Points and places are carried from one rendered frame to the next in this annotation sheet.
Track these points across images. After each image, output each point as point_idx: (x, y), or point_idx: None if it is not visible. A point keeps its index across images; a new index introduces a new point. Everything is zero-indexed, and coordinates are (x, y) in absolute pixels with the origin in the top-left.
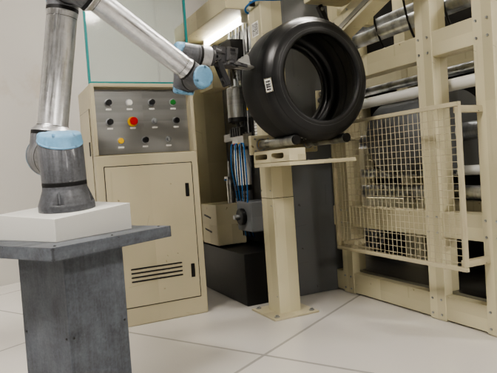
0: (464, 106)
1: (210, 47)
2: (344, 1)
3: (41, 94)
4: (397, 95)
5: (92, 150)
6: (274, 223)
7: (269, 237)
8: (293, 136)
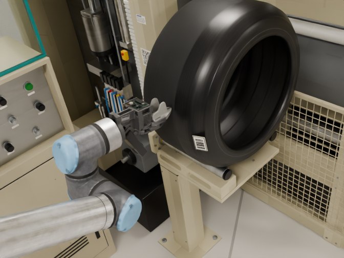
0: None
1: (114, 128)
2: None
3: None
4: (306, 31)
5: None
6: (180, 194)
7: (173, 199)
8: (224, 174)
